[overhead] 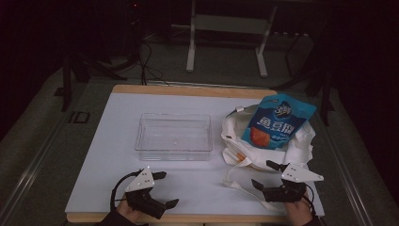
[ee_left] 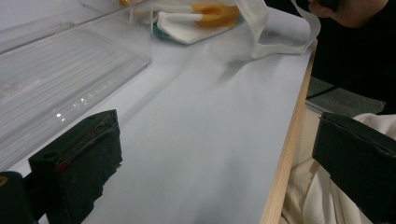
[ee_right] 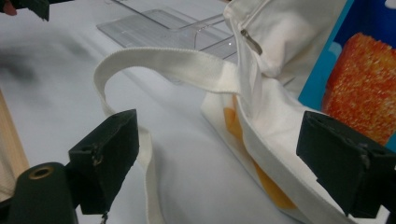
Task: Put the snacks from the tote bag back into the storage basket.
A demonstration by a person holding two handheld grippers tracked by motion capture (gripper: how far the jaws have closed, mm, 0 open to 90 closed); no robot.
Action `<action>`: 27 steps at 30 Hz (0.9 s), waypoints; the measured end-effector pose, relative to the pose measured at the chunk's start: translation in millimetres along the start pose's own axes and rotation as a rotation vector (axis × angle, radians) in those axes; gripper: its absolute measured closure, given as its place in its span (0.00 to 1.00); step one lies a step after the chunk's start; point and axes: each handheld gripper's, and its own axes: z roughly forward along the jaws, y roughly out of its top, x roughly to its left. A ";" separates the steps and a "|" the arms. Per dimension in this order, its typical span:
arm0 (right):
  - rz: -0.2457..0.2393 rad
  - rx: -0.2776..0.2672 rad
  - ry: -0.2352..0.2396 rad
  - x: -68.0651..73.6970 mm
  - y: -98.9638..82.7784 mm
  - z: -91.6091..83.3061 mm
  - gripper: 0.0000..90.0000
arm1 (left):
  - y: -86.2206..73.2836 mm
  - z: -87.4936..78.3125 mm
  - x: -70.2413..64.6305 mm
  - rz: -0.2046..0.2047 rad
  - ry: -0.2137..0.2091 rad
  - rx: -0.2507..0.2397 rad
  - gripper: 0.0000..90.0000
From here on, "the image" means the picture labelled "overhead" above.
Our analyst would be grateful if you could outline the black floor cables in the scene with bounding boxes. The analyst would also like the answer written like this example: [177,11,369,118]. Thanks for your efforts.
[136,40,171,87]

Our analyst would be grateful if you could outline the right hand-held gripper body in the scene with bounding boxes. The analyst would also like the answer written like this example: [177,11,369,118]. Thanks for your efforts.
[263,162,325,203]

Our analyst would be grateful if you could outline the person's right hand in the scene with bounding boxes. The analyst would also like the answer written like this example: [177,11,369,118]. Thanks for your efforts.
[282,192,315,226]

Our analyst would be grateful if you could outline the blue snack packet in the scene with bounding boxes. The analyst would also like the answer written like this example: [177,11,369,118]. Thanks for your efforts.
[241,92,317,151]

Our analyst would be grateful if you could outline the black tripod stand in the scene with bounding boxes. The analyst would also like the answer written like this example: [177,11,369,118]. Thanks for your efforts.
[60,51,128,113]

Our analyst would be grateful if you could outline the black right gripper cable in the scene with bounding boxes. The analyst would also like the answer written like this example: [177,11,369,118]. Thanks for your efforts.
[301,183,317,216]

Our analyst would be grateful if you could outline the black metal stand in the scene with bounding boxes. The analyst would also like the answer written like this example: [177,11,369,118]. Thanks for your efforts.
[271,29,336,127]

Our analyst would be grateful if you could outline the white table mat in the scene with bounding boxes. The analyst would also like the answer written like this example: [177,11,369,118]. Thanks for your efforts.
[64,92,326,218]

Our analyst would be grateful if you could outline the wooden table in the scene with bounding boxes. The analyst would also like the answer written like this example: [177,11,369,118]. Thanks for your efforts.
[64,84,326,224]

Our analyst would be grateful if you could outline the person's left hand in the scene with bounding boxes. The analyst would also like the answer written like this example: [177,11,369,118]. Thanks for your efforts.
[117,197,144,223]

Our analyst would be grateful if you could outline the white metal stand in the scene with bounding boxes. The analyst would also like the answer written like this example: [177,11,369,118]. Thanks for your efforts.
[185,0,279,78]

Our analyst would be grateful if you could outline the black floor bracket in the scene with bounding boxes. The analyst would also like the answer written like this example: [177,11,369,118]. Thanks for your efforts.
[68,110,91,124]

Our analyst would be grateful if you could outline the clear plastic box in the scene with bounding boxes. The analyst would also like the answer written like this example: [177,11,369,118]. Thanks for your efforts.
[134,112,214,162]

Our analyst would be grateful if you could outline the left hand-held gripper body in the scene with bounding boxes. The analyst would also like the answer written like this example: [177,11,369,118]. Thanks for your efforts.
[124,166,168,220]

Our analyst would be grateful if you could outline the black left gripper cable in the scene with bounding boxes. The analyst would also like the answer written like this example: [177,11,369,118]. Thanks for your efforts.
[109,170,140,211]

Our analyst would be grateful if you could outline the dark equipment with red light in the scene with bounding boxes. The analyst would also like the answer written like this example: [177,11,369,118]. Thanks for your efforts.
[124,0,146,59]

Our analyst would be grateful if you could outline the white cloth tote bag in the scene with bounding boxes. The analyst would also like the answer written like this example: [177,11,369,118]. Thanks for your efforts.
[220,104,317,212]

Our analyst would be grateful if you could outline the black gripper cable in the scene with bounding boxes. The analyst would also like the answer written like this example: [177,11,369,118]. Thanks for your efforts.
[301,183,317,216]
[109,170,140,211]

